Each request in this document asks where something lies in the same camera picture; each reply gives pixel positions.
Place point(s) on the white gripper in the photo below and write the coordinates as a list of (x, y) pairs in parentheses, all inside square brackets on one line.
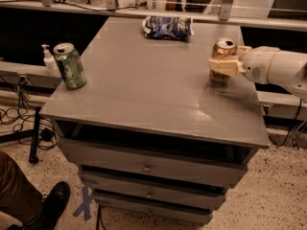
[(256, 64)]

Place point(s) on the orange soda can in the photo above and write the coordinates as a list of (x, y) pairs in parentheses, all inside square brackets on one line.
[(224, 48)]

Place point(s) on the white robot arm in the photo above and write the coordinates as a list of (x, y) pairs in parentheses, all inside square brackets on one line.
[(289, 71)]

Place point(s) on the blue chip bag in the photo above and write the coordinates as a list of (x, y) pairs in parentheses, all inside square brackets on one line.
[(159, 27)]

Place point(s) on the green soda can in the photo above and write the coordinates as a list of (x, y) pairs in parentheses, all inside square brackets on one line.
[(70, 65)]

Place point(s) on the grey drawer cabinet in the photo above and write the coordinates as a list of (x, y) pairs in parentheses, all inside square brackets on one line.
[(156, 95)]

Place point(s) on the middle grey drawer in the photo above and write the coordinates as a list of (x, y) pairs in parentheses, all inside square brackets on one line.
[(115, 184)]

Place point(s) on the grey drawer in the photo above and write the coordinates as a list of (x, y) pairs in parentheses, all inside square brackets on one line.
[(152, 163), (153, 207), (115, 184)]

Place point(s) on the bottom grey drawer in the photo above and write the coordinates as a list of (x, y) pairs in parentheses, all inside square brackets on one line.
[(153, 207)]

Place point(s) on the top grey drawer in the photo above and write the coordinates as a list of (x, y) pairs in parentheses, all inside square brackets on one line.
[(152, 163)]

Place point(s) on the white pump bottle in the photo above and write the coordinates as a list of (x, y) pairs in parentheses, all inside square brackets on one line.
[(50, 62)]

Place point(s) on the blue tape cross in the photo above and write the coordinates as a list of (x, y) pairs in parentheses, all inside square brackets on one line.
[(87, 208)]

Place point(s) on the black stand leg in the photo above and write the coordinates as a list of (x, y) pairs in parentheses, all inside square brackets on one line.
[(30, 133)]

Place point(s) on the black shoe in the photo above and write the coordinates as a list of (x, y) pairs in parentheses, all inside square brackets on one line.
[(53, 206)]

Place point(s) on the brown trouser leg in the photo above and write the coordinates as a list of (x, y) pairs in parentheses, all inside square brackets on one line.
[(18, 197)]

